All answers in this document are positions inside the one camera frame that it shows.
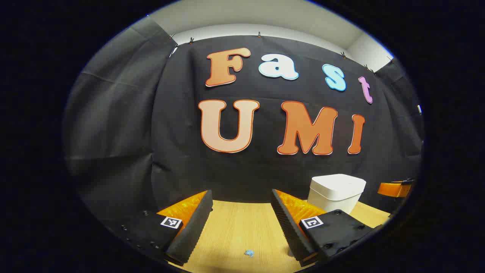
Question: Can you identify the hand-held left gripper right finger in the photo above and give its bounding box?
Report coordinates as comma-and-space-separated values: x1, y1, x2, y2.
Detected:
271, 188, 384, 267

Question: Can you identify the wooden desktop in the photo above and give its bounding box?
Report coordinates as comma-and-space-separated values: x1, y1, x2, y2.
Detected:
157, 199, 391, 273

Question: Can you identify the white desktop garbage bin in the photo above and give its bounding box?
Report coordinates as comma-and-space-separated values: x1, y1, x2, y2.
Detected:
307, 174, 367, 215

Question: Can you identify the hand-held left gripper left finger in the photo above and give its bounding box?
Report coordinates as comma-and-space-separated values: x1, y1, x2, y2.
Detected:
110, 190, 213, 266

